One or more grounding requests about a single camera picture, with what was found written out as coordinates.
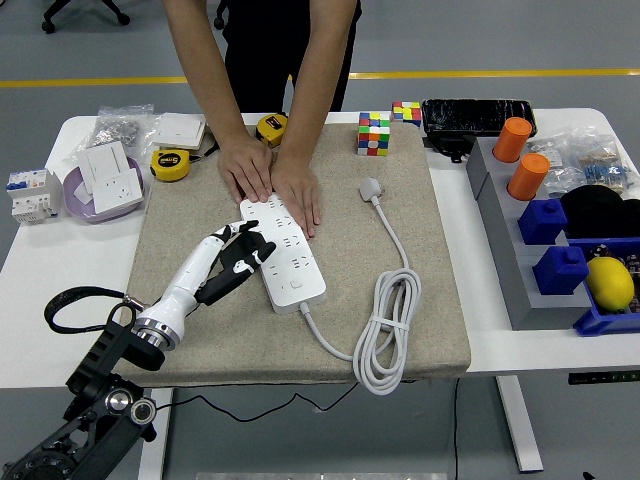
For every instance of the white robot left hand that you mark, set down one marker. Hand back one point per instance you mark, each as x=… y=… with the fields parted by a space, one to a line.
x=195 y=265

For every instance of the person's left forearm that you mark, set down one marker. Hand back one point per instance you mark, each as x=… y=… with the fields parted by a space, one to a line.
x=312 y=80

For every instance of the white power strip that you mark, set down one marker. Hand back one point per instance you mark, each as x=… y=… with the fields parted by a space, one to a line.
x=300 y=280

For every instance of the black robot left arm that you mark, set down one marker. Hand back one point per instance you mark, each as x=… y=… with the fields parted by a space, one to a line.
x=107 y=345

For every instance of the clear bag of resistors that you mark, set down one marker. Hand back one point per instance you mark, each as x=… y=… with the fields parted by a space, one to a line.
x=607 y=167

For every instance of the white wall socket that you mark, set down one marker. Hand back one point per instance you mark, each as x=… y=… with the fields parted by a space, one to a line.
x=117 y=190

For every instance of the white switch panel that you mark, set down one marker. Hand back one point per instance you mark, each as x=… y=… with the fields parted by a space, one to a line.
x=177 y=130

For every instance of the white table leg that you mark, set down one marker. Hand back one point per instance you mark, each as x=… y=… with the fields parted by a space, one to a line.
x=520 y=425
x=160 y=450

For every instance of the black office chair base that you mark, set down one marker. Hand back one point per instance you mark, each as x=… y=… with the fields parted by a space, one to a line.
x=85 y=10

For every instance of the grey-brown mat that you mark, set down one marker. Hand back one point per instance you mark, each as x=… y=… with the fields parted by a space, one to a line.
x=210 y=350

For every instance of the black cloth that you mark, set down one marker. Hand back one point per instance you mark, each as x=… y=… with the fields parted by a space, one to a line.
x=600 y=210

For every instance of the black table control panel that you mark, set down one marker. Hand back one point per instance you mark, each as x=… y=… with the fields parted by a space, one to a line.
x=602 y=378

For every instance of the black chair wheel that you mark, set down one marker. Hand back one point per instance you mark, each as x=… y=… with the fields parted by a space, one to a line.
x=218 y=21

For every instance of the orange cylinder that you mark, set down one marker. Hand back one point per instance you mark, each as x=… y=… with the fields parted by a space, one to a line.
x=512 y=140
x=527 y=176

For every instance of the clear bag of screws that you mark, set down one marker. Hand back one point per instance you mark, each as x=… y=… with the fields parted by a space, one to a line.
x=117 y=130

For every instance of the clear bag of small parts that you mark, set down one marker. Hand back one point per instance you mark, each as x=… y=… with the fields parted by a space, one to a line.
x=560 y=180

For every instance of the person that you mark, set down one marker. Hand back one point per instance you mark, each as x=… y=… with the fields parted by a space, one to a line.
x=270 y=50

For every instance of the small colourful puzzle cube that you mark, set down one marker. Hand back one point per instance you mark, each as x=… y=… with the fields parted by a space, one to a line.
x=406 y=114

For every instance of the white switch plate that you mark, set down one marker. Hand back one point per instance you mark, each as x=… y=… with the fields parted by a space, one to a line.
x=100 y=162

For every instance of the purple bowl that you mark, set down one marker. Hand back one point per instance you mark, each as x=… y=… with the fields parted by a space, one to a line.
x=85 y=210

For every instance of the blue plastic bin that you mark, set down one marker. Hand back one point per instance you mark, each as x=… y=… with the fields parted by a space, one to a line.
x=605 y=322

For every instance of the person's right hand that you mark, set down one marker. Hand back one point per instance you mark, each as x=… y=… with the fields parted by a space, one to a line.
x=245 y=167

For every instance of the yellow lemon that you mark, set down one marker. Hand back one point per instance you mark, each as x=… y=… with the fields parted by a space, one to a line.
x=609 y=284

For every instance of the black device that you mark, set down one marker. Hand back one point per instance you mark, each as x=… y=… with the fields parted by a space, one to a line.
x=450 y=146

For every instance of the person's right forearm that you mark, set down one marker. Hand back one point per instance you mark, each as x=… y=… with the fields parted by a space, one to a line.
x=205 y=75

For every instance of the large colourful puzzle cube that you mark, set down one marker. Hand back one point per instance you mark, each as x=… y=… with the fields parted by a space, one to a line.
x=373 y=134

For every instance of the grey block holder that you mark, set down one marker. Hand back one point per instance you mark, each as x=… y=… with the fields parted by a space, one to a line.
x=515 y=280

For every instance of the black wrapped tray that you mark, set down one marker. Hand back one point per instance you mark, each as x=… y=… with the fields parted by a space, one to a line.
x=475 y=116

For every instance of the blue block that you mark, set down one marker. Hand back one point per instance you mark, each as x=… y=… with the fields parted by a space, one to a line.
x=542 y=222
x=560 y=271

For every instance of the white circuit breaker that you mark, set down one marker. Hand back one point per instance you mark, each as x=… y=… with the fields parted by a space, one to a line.
x=32 y=195

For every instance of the person's left hand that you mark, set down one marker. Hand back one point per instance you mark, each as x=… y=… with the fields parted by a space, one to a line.
x=297 y=192

